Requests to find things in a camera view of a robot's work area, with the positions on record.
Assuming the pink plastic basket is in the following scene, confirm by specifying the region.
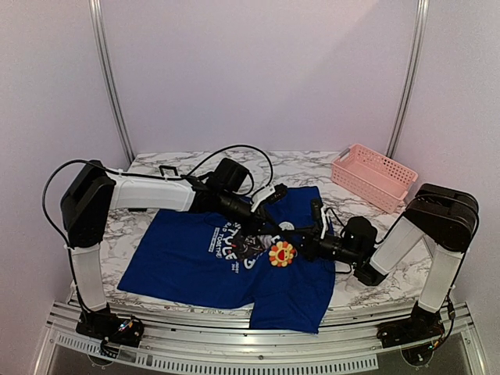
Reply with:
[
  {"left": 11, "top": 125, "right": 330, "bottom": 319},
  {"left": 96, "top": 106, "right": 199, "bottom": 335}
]
[{"left": 331, "top": 144, "right": 418, "bottom": 213}]

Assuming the black brooch display box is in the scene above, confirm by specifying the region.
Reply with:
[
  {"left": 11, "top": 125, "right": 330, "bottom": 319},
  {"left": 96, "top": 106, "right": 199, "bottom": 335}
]
[{"left": 159, "top": 165, "right": 179, "bottom": 177}]

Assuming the orange yellow flower brooch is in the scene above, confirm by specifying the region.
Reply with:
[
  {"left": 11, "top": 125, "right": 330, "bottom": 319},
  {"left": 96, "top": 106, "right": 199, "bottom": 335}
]
[{"left": 268, "top": 241, "right": 297, "bottom": 268}]

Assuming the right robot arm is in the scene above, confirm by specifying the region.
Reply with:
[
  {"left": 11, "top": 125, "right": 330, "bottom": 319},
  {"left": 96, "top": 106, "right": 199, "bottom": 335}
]
[{"left": 298, "top": 183, "right": 480, "bottom": 341}]

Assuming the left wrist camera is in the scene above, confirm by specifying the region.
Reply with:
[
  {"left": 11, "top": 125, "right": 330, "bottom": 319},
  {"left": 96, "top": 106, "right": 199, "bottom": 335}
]
[{"left": 251, "top": 184, "right": 288, "bottom": 213}]

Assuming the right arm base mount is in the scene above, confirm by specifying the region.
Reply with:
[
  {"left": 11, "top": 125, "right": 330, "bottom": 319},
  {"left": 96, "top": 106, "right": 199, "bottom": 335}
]
[{"left": 377, "top": 312, "right": 445, "bottom": 348}]

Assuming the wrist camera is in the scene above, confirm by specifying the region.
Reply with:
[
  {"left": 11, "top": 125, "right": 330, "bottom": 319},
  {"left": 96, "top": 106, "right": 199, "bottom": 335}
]
[
  {"left": 310, "top": 198, "right": 330, "bottom": 242},
  {"left": 251, "top": 184, "right": 288, "bottom": 213}
]

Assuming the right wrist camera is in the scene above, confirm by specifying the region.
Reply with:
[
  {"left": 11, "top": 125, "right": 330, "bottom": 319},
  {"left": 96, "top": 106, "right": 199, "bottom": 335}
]
[{"left": 310, "top": 198, "right": 330, "bottom": 242}]

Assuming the blue printed t-shirt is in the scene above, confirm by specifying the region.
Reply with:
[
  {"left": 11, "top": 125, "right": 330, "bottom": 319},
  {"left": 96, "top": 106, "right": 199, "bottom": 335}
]
[{"left": 117, "top": 210, "right": 335, "bottom": 334}]

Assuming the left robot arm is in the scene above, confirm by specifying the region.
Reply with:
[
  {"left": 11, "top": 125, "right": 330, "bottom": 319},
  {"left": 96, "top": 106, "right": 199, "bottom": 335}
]
[{"left": 60, "top": 158, "right": 278, "bottom": 339}]

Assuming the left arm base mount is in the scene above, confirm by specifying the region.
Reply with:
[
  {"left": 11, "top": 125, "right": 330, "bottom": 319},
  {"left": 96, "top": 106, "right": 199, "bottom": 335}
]
[{"left": 76, "top": 312, "right": 145, "bottom": 348}]

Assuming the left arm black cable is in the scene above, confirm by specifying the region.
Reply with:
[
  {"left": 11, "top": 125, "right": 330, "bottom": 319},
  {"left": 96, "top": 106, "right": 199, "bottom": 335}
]
[{"left": 41, "top": 145, "right": 274, "bottom": 251}]

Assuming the left aluminium frame post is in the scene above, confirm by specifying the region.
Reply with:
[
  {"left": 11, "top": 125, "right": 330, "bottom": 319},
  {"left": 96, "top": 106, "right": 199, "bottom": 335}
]
[{"left": 88, "top": 0, "right": 135, "bottom": 165}]

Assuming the right aluminium frame post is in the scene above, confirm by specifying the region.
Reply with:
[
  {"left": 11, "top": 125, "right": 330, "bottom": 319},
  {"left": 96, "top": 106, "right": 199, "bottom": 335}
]
[{"left": 386, "top": 0, "right": 430, "bottom": 159}]

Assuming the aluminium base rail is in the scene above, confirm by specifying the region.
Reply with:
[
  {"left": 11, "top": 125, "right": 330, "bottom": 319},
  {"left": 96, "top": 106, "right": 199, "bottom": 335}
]
[{"left": 34, "top": 302, "right": 488, "bottom": 374}]

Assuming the aluminium frame post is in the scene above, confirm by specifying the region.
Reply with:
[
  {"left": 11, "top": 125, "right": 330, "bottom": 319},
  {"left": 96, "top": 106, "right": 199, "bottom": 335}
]
[
  {"left": 386, "top": 0, "right": 430, "bottom": 159},
  {"left": 88, "top": 0, "right": 135, "bottom": 165}
]

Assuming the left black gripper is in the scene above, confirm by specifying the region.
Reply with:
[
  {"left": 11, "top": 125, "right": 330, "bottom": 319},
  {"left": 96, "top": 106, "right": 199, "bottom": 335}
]
[{"left": 217, "top": 191, "right": 283, "bottom": 239}]

